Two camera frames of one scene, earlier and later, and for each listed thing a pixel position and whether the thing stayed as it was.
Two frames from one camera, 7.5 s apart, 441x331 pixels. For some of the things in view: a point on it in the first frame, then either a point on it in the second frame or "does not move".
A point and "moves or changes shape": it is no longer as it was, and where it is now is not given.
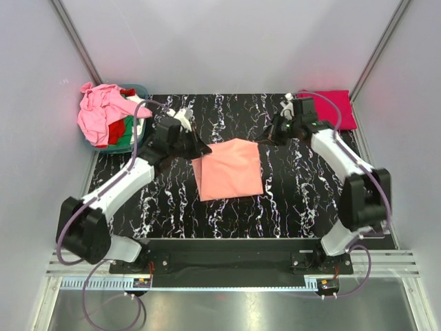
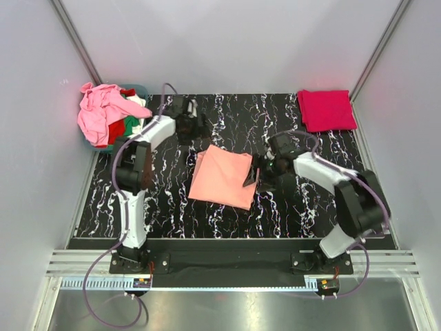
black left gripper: x=199 y=147 -> x=198 y=132
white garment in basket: x=140 y=125 does not move
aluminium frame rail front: x=366 y=264 does not move
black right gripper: x=268 y=136 -> x=269 y=183
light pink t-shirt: x=100 y=105 does not move
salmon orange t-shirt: x=232 y=169 moves or changes shape
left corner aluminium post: x=77 y=43 does not move
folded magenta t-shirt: x=333 y=107 does not move
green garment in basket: x=125 y=139 does not move
